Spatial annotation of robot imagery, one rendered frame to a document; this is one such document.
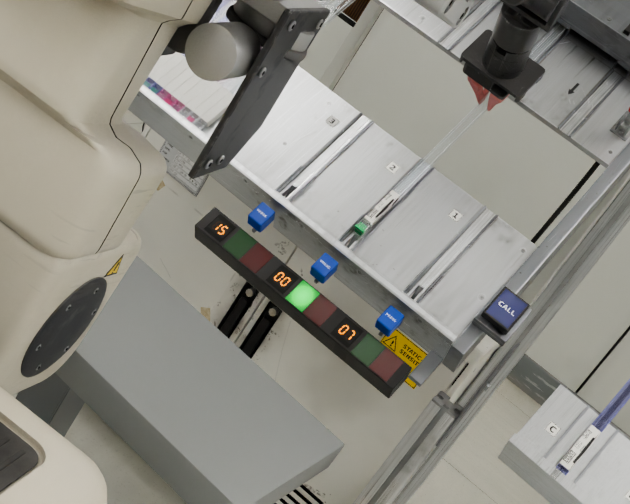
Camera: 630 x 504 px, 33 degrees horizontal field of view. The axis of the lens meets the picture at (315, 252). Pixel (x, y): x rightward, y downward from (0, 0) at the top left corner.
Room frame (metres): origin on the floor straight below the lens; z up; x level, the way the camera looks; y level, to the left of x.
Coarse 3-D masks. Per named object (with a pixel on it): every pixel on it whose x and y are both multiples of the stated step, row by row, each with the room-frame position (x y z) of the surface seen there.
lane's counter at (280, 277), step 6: (276, 270) 1.27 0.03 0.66; (282, 270) 1.27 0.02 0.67; (288, 270) 1.28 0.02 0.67; (270, 276) 1.26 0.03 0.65; (276, 276) 1.27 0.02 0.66; (282, 276) 1.27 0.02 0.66; (288, 276) 1.27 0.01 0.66; (294, 276) 1.27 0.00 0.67; (270, 282) 1.26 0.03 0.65; (276, 282) 1.26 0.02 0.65; (282, 282) 1.26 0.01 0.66; (288, 282) 1.26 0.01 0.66; (294, 282) 1.27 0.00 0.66; (276, 288) 1.25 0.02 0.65; (282, 288) 1.26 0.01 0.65; (288, 288) 1.26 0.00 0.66
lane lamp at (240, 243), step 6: (240, 234) 1.30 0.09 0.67; (246, 234) 1.30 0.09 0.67; (228, 240) 1.28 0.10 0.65; (234, 240) 1.29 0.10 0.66; (240, 240) 1.29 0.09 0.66; (246, 240) 1.29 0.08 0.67; (252, 240) 1.29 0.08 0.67; (222, 246) 1.28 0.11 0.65; (228, 246) 1.28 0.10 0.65; (234, 246) 1.28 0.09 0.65; (240, 246) 1.28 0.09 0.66; (246, 246) 1.29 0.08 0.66; (234, 252) 1.27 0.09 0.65; (240, 252) 1.28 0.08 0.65
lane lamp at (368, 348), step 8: (368, 336) 1.24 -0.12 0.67; (360, 344) 1.23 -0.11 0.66; (368, 344) 1.23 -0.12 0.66; (376, 344) 1.24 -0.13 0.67; (352, 352) 1.22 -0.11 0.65; (360, 352) 1.22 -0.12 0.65; (368, 352) 1.23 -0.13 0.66; (376, 352) 1.23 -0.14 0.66; (360, 360) 1.22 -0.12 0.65; (368, 360) 1.22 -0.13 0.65
